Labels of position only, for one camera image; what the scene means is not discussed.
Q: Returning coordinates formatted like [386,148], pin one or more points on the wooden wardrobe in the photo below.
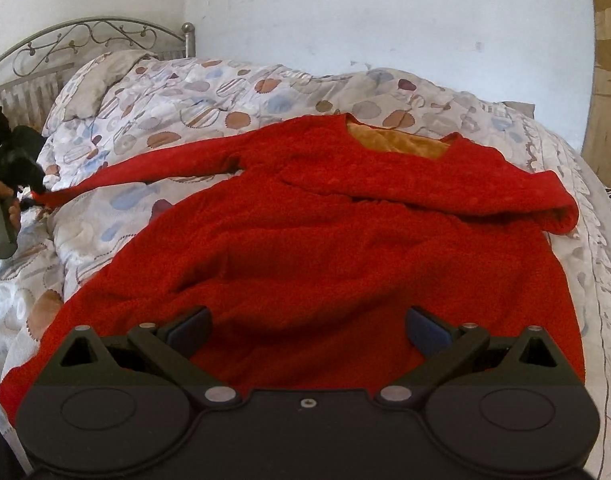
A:
[608,60]

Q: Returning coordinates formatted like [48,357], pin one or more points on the circle printed quilt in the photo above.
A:
[150,110]

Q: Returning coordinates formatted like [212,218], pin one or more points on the person's left hand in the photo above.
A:
[11,210]

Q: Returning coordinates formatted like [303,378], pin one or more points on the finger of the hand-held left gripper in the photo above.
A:
[30,165]

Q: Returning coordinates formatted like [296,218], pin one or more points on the grey pillow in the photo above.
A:
[518,108]

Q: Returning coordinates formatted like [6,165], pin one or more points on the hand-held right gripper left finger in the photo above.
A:
[188,331]

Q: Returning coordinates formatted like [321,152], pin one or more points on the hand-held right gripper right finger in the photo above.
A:
[426,332]

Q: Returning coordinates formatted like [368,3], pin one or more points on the red fleece sweater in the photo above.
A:
[325,240]

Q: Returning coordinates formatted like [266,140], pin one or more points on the metal scrolled headboard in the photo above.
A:
[60,55]

